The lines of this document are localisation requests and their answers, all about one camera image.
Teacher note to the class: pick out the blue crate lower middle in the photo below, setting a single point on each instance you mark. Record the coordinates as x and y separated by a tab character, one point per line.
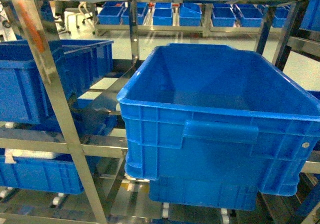
203	194

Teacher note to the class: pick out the blue crate middle shelf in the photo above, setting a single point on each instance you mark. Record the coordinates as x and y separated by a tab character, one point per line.
216	113

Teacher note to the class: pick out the blue crate lower left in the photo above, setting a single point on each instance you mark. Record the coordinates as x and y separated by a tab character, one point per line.
57	175

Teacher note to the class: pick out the blue crate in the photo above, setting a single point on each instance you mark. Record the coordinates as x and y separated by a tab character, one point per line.
203	194
57	175

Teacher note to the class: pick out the blue crate shelf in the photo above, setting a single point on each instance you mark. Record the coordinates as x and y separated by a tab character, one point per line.
216	113
23	96

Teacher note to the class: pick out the blue crate left shelf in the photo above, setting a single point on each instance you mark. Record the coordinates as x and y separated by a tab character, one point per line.
23	96

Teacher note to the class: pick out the steel shelf rack frame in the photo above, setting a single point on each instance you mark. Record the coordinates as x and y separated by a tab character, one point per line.
100	161

